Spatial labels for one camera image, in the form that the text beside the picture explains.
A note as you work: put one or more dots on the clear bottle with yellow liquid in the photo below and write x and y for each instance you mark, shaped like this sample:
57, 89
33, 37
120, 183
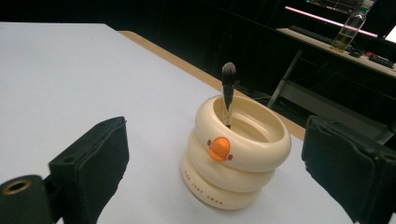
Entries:
348, 31

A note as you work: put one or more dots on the small dark desk item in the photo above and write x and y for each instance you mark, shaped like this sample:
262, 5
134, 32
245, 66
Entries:
355, 53

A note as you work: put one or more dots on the monitor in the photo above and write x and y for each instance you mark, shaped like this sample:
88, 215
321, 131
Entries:
336, 4

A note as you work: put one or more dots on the black makeup brush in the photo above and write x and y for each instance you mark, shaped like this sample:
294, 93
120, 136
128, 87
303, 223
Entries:
228, 93

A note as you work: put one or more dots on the black keyboard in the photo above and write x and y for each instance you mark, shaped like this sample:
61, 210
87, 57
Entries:
311, 34

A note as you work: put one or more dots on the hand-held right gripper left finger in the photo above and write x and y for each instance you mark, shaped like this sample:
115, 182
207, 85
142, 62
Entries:
93, 168

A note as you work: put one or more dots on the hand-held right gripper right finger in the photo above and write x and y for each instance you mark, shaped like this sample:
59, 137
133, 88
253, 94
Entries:
351, 174

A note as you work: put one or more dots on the flat dark desk item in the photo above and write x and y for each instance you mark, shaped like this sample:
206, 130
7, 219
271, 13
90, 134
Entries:
382, 61

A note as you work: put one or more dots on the white board sheet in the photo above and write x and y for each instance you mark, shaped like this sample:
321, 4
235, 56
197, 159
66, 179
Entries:
77, 77

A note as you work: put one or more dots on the cream ringed brush holder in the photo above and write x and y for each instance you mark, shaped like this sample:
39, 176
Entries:
243, 161

